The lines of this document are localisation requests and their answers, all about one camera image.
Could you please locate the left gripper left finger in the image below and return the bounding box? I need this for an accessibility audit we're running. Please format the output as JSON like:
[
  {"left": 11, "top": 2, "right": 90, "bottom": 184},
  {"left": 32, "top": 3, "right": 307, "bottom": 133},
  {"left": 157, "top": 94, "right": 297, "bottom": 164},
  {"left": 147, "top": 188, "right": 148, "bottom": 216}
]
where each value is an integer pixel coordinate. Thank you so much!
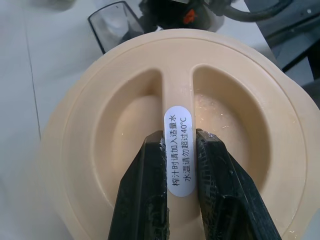
[{"left": 109, "top": 129, "right": 171, "bottom": 240}]

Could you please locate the cream blender lid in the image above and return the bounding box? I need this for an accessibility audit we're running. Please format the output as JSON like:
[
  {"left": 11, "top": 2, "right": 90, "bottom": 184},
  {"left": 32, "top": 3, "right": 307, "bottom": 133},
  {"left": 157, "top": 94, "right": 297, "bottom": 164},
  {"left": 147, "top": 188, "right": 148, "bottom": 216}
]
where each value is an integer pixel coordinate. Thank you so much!
[{"left": 37, "top": 26, "right": 318, "bottom": 240}]

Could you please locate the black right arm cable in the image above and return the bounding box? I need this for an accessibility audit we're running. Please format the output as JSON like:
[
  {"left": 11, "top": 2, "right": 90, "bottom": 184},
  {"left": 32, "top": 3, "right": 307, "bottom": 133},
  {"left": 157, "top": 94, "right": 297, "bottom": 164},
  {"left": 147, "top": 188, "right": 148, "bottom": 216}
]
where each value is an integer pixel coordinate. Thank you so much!
[{"left": 219, "top": 0, "right": 301, "bottom": 24}]

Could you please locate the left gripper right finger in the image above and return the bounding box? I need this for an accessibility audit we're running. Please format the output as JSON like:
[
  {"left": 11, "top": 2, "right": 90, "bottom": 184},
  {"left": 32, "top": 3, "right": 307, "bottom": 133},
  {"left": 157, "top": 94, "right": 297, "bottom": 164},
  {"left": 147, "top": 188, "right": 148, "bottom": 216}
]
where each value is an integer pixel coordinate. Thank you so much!
[{"left": 194, "top": 128, "right": 283, "bottom": 240}]

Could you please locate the clear blender jar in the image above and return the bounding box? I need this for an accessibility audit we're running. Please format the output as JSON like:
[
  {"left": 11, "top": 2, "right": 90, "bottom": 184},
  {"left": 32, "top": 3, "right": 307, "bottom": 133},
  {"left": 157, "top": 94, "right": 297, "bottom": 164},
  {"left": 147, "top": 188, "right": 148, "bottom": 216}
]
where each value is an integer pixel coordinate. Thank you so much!
[{"left": 87, "top": 1, "right": 146, "bottom": 55}]

